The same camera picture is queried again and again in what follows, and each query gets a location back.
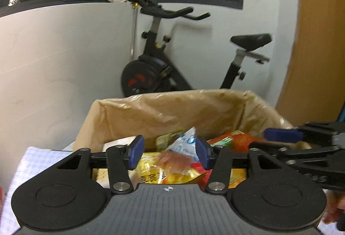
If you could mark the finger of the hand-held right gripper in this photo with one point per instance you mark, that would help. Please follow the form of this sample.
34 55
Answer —
318 170
283 135

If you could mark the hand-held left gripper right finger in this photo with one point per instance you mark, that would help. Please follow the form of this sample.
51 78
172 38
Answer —
202 152

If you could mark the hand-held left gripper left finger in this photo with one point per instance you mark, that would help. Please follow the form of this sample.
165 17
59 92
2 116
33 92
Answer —
136 151

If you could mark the white blue-dotted snack packet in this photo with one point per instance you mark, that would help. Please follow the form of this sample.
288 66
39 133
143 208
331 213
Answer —
186 143

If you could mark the brown cardboard box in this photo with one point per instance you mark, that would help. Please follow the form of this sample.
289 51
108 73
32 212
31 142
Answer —
83 132

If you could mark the person's right hand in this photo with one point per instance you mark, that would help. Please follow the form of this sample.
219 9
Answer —
333 208

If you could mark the large yellow snack bag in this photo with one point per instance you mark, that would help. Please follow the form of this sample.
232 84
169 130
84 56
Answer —
151 173

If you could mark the red snack packet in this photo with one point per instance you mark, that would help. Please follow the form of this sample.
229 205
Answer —
206 179

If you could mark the clear dried meat packet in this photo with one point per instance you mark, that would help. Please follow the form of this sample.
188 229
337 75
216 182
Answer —
172 161

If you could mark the black exercise bike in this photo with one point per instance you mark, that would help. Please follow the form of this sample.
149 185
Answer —
151 68

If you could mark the checked tablecloth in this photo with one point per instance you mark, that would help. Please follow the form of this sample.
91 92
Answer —
35 159

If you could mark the wooden door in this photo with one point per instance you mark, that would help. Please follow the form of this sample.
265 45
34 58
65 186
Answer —
318 35

